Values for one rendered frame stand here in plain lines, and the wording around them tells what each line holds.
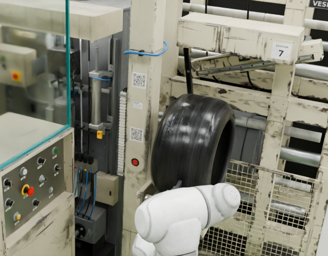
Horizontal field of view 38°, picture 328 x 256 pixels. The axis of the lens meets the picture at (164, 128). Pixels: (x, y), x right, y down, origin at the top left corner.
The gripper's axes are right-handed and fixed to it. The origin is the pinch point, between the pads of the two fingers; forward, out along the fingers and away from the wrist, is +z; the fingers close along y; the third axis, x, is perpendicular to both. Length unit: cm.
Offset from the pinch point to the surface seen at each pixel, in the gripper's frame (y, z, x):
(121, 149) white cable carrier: 41.1, 22.6, 6.9
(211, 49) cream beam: 5, 61, -39
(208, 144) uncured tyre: -9.3, 15.0, -16.6
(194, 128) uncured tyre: -1.3, 18.1, -21.5
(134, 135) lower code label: 33.5, 24.3, -3.5
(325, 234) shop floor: -71, 136, 152
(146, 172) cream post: 26.0, 19.9, 16.3
